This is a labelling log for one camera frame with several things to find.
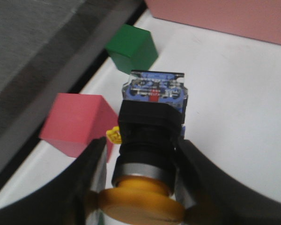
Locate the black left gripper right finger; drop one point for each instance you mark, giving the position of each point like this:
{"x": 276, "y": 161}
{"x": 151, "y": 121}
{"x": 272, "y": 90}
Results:
{"x": 212, "y": 197}

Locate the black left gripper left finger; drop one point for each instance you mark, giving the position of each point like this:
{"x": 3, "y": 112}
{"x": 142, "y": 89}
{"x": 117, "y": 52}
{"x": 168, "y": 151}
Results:
{"x": 71, "y": 198}

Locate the yellow push button switch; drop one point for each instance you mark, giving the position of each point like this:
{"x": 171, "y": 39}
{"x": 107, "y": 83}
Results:
{"x": 150, "y": 123}

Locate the pink wooden cube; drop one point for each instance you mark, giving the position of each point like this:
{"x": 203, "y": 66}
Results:
{"x": 75, "y": 120}

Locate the grey stone ledge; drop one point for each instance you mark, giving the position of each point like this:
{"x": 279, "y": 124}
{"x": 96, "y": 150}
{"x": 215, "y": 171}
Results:
{"x": 45, "y": 47}

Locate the green cube near bin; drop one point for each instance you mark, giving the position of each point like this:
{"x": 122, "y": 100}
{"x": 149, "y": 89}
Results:
{"x": 132, "y": 48}

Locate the pink plastic bin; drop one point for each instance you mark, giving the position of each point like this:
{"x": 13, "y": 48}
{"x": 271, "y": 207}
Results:
{"x": 257, "y": 19}

